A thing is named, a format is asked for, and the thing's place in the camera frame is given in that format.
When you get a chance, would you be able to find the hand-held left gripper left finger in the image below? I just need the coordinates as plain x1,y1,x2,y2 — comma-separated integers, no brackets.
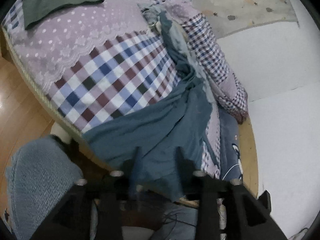
30,159,140,240

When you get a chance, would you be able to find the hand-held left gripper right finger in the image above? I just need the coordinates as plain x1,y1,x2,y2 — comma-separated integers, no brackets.
175,147,288,240

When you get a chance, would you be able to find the teal garment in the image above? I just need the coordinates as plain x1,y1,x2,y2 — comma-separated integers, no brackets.
82,11,218,203

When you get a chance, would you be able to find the blue cartoon blanket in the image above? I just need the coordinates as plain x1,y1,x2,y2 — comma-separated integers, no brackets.
217,107,244,180

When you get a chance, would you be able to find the checkered bed sheet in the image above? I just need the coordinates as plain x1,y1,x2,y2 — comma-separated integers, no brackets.
1,0,223,178

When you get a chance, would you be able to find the checkered quilt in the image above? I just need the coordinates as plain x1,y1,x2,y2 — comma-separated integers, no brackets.
132,0,249,124

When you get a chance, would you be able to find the light grey sweatshirt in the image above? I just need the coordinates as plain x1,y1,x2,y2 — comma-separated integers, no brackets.
139,2,214,103

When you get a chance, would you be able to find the pineapple print wall cloth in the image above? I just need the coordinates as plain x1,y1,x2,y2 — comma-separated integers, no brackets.
175,0,300,39

